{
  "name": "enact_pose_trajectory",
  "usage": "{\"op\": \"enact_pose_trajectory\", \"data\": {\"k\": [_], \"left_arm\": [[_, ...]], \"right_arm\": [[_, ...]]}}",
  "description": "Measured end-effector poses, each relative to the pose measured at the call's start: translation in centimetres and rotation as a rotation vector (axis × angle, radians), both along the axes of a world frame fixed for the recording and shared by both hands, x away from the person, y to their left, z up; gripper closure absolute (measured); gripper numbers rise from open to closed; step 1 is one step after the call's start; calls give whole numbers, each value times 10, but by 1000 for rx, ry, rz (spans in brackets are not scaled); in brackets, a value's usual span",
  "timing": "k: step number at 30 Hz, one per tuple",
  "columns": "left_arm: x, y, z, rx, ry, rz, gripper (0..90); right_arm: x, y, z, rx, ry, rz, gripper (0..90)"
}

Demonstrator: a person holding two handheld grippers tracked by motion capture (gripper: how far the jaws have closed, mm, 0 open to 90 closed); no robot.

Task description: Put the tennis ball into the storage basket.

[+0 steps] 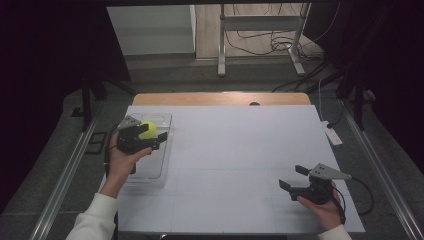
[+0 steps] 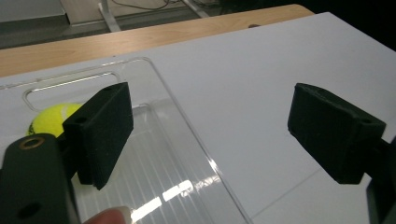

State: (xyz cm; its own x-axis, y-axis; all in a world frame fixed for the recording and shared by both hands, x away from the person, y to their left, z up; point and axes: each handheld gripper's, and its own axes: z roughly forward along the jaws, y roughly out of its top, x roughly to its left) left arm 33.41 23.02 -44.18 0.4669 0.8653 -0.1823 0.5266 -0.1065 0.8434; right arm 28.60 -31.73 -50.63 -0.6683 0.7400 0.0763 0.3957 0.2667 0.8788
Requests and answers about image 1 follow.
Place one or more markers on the aluminium floor rail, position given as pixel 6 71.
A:
pixel 63 186
pixel 383 173

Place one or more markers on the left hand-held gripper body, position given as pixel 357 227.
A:
pixel 131 141

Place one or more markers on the white cabinet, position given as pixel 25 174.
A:
pixel 150 30

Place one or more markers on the grey metal stand frame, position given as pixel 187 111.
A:
pixel 260 23

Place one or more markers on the wooden table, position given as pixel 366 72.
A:
pixel 200 99

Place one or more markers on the yellow tennis ball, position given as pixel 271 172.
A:
pixel 149 130

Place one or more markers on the person's right hand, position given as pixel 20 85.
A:
pixel 321 213

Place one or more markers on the person's left hand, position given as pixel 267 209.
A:
pixel 120 165

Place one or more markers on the white power strip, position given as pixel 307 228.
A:
pixel 332 134

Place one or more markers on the black round table grommet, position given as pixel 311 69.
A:
pixel 254 103

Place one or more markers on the black floor stand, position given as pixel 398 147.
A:
pixel 358 106
pixel 86 103

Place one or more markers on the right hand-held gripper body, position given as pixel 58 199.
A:
pixel 318 188

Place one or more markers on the white table board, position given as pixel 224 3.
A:
pixel 240 156

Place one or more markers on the clear plastic container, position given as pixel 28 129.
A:
pixel 156 163

